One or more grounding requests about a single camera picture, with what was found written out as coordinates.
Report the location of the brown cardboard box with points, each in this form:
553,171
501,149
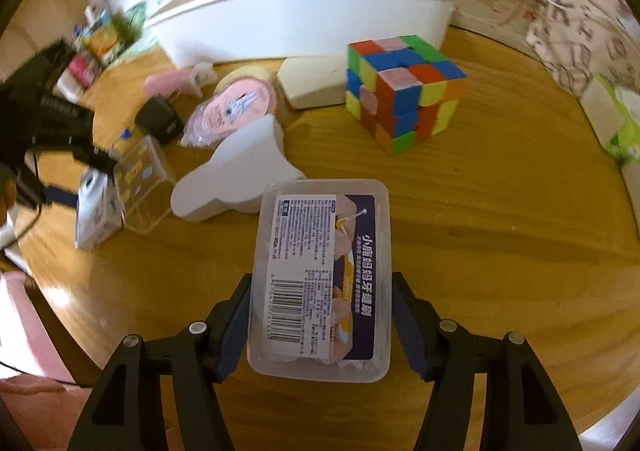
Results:
495,6

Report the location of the black charger adapter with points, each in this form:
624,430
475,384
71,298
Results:
160,118

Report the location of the round pink packet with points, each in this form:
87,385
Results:
230,108

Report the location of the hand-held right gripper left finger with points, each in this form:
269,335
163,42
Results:
235,326

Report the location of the multicoloured puzzle cube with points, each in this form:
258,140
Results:
400,96

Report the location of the pink and white plastic gadget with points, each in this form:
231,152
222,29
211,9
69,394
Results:
167,81

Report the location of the orange juice carton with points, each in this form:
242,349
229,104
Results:
102,41

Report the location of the clear plastic box with label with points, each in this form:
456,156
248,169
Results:
320,256

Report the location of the clear acrylic box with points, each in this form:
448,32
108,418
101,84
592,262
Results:
145,186

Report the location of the green and white tissue pack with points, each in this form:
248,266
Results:
615,116

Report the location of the white plastic storage bin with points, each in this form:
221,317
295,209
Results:
300,16

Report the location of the round cream zip case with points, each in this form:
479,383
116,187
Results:
240,74

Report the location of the pink cloth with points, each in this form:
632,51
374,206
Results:
35,406

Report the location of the small white carton box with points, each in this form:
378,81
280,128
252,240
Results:
95,216

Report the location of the printed cloth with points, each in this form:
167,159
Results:
585,31

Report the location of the white funnel-shaped object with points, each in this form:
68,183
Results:
240,166

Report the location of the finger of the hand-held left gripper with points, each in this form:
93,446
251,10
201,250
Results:
97,161
57,192

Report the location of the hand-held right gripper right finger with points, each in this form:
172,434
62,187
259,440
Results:
410,331

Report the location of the beige pouch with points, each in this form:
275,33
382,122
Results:
310,81

